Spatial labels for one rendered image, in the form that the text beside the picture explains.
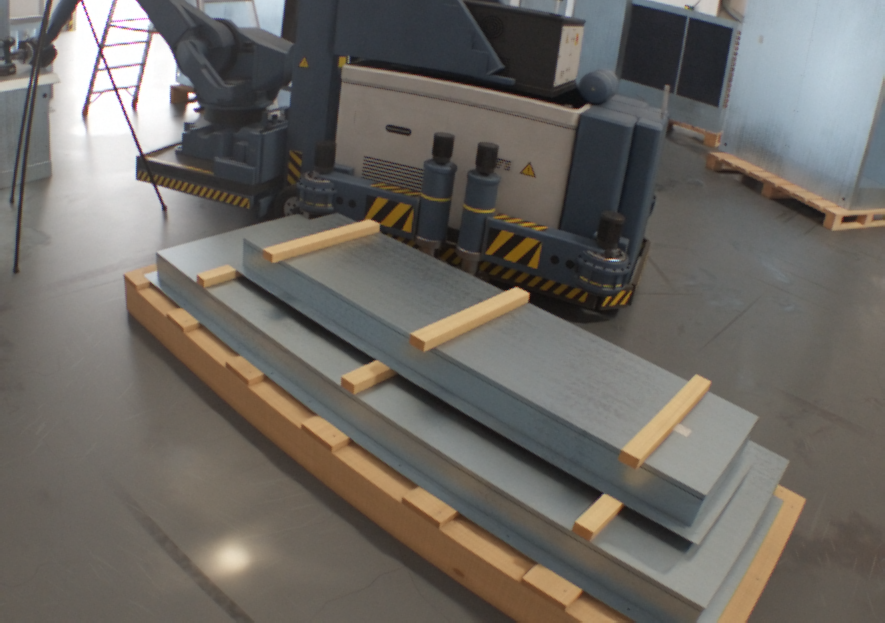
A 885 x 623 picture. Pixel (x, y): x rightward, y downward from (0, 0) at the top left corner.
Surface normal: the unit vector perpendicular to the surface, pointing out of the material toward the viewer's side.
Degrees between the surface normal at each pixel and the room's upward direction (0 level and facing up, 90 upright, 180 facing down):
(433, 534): 90
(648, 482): 90
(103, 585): 0
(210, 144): 90
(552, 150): 90
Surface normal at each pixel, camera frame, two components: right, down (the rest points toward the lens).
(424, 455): -0.67, 0.26
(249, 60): -0.26, 0.40
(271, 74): 0.33, 0.46
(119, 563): 0.12, -0.89
